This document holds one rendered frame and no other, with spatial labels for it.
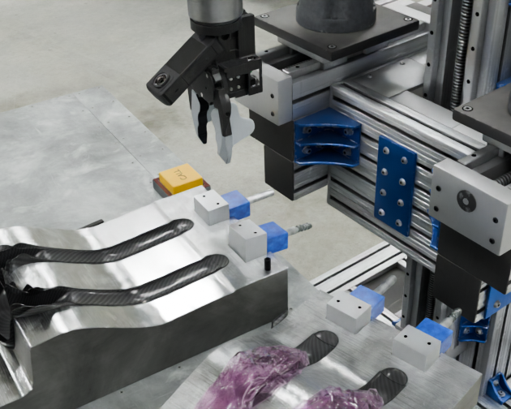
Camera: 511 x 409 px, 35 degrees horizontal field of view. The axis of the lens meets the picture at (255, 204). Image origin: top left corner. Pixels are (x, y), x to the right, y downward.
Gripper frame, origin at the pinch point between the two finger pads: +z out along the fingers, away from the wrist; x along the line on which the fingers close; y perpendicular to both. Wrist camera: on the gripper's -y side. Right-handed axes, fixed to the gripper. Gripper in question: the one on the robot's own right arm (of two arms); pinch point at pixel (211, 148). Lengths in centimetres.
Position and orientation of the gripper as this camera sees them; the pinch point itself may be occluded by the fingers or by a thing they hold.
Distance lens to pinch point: 122.0
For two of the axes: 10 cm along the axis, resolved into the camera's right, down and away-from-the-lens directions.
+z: 0.3, 8.2, 5.7
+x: -5.2, -4.7, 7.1
